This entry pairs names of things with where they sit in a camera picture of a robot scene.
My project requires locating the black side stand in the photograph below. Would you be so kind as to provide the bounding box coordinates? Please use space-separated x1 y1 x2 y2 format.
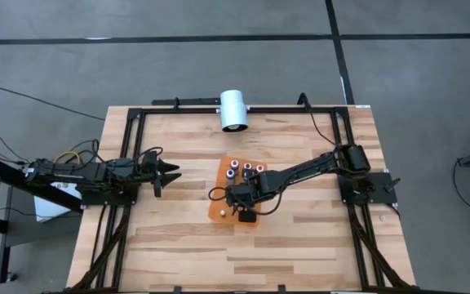
0 154 85 285

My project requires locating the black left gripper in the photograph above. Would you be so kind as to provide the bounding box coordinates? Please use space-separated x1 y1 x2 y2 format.
136 158 182 198

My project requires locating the black flat bar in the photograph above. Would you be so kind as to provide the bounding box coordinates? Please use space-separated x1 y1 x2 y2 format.
152 96 222 106

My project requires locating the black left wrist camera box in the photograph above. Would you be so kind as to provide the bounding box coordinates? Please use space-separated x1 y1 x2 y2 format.
142 149 159 172

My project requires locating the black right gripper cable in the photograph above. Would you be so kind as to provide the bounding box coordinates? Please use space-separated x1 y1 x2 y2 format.
208 186 228 203

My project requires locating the white box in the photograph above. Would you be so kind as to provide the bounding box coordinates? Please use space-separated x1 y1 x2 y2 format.
33 181 84 224

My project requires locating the orange translucent plastic bin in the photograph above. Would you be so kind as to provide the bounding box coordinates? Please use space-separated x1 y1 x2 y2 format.
207 154 267 228

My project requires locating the yellow cable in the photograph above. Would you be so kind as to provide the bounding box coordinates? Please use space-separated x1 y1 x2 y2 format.
53 150 82 165

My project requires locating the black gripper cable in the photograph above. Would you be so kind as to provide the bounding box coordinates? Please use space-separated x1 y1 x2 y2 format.
95 145 165 172
208 186 228 203

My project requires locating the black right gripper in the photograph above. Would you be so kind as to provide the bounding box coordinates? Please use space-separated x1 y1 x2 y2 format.
225 177 265 224

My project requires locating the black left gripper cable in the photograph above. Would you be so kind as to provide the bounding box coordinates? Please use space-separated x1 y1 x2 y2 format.
95 145 165 172

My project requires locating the black cable to right arm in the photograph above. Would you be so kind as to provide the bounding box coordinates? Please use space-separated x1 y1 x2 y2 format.
298 92 339 147

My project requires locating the black metal table frame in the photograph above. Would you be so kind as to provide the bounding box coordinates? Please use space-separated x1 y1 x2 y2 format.
69 104 418 294

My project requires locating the white cylindrical spotlight lamp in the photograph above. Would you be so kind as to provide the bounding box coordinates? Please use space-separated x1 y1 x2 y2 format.
217 89 251 133

